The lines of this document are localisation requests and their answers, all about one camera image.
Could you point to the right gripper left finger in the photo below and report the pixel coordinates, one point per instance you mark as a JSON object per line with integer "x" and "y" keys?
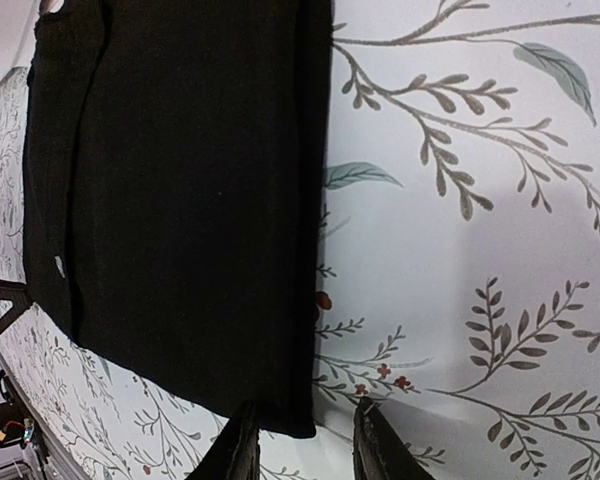
{"x": 235, "y": 454}

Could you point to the floral patterned tablecloth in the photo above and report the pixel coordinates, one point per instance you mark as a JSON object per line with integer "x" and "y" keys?
{"x": 458, "y": 271}

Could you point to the black long sleeve shirt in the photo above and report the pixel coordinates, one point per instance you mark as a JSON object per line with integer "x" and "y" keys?
{"x": 172, "y": 175}

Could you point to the aluminium front rail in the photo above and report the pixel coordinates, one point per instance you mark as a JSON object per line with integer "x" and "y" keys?
{"x": 39, "y": 453}

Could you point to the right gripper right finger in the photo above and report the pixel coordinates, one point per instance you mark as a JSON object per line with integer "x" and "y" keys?
{"x": 378, "y": 452}

